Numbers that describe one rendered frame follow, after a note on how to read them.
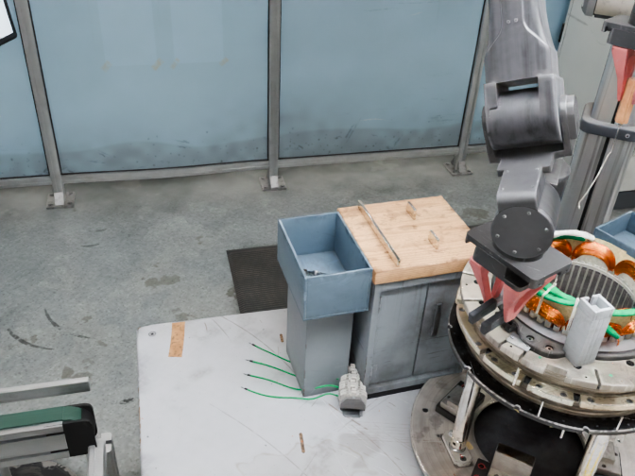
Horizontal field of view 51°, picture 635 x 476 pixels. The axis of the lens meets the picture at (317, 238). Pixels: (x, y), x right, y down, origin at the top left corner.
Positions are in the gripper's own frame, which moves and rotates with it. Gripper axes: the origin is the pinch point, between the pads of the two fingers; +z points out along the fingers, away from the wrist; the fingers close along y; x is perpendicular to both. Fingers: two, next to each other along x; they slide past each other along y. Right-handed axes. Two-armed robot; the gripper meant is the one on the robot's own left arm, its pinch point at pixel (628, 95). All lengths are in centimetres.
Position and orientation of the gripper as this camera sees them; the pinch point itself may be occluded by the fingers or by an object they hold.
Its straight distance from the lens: 99.8
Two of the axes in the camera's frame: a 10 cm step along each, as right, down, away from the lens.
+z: -0.8, 8.5, 5.2
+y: 7.6, 3.9, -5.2
